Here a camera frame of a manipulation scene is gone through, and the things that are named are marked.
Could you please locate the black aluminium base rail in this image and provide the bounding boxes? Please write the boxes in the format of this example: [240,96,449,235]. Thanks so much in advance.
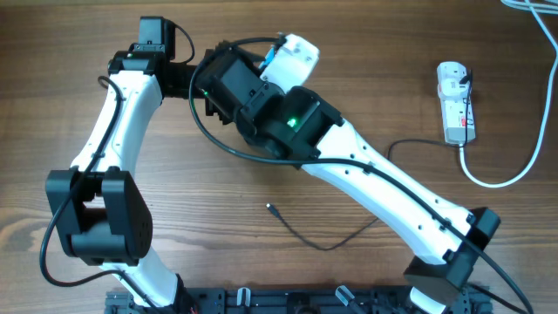
[104,286,493,314]

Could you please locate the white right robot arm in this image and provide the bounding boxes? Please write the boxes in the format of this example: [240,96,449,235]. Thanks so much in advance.
[190,34,500,313]

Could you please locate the white charger adapter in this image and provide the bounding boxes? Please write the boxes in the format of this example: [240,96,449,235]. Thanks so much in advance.
[438,75,470,99]

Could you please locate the blue Samsung Galaxy phone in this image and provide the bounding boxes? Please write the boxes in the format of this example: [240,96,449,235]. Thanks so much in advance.
[259,46,276,71]

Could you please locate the white cable bundle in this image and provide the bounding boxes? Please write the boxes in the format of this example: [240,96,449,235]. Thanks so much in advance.
[500,0,558,16]

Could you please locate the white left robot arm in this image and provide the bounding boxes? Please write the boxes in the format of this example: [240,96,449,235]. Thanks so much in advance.
[39,17,202,313]

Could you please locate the black USB charger cable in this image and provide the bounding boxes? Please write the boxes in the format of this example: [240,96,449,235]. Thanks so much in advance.
[266,69,474,252]

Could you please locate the white power strip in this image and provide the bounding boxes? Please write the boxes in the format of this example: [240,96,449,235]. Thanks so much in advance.
[437,61,476,147]

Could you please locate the white power strip cable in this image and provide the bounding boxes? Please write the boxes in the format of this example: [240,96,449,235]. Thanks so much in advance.
[458,0,558,189]

